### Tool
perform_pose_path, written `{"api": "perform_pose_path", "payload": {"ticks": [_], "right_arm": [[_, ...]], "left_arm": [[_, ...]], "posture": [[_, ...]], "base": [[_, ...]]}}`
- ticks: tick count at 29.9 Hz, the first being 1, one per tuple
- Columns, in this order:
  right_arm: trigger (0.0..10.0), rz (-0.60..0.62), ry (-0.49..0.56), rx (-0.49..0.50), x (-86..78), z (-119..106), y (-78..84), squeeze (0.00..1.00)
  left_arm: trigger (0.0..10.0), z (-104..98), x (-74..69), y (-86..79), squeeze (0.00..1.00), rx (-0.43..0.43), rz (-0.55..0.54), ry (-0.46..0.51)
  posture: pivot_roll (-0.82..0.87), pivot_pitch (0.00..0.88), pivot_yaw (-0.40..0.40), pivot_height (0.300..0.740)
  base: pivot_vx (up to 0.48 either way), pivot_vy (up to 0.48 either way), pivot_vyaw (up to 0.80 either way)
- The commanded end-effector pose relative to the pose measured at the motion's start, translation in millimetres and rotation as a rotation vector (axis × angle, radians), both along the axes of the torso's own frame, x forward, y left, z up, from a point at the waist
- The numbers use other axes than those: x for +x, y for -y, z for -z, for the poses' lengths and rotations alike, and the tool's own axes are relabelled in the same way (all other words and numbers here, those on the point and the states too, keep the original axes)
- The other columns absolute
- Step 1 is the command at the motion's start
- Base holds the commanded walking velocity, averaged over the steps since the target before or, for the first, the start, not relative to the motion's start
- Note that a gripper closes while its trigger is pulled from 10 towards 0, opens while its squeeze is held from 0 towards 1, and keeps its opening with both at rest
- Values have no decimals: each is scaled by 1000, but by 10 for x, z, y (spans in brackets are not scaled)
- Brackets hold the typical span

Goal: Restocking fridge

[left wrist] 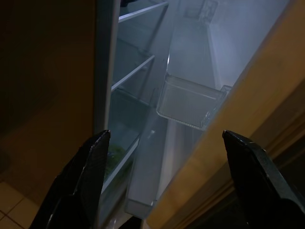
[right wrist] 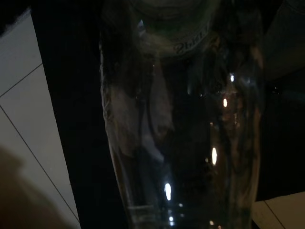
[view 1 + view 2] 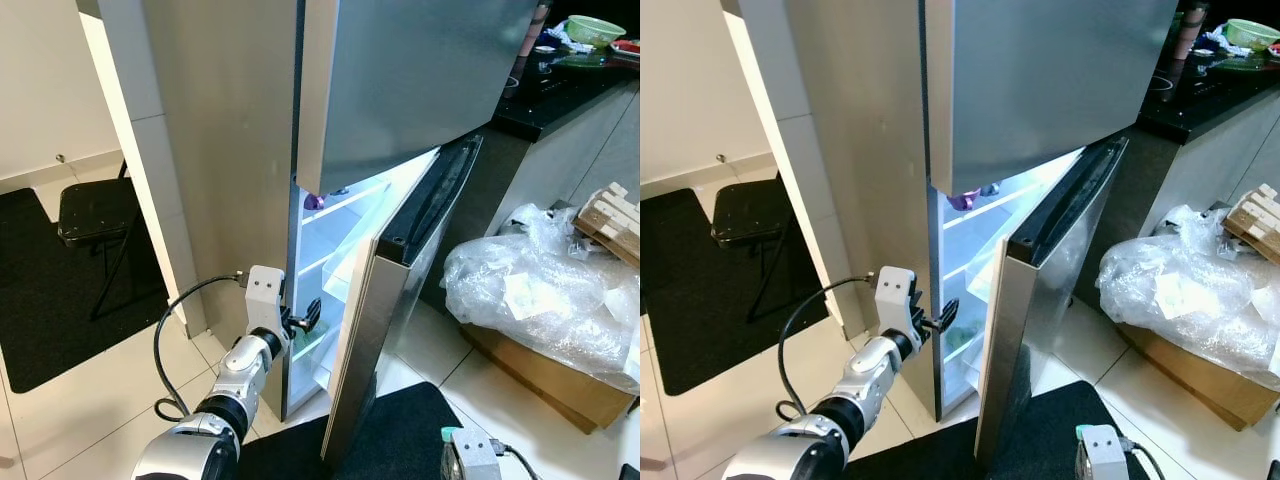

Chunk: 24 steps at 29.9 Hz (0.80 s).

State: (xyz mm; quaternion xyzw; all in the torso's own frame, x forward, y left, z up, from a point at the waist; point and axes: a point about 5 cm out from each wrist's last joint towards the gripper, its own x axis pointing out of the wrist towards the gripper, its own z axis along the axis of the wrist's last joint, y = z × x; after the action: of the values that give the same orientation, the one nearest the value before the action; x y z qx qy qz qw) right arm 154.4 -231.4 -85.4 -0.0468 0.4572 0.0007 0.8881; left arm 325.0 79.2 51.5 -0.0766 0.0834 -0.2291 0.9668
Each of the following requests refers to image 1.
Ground glass fridge shelf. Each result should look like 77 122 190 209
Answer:
118 1 169 24
111 54 156 93

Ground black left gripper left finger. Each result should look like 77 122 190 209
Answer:
30 130 112 229

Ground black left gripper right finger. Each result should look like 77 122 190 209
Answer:
222 130 305 229

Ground tall steel fridge door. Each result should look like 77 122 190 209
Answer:
123 0 305 229

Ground clear fridge door bin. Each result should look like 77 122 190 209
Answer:
123 194 158 219
156 73 231 131

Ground glass crisper drawer cover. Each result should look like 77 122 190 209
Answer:
102 137 141 191

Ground green leafy vegetables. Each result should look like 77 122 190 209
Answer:
106 143 128 167

